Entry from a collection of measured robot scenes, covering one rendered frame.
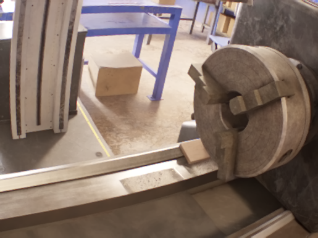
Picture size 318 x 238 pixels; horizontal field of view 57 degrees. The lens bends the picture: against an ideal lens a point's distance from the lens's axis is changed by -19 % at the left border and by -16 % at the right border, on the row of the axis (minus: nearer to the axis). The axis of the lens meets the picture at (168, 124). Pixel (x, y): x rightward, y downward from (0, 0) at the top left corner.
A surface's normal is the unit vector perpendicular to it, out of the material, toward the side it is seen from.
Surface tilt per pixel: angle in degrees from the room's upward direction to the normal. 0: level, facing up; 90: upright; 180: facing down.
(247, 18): 90
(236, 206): 0
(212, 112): 90
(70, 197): 0
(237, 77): 90
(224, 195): 0
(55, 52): 90
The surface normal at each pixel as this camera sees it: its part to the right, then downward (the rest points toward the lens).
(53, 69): 0.51, 0.54
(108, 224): 0.11, -0.63
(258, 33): -0.82, 0.14
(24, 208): 0.21, -0.83
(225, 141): 0.57, 0.24
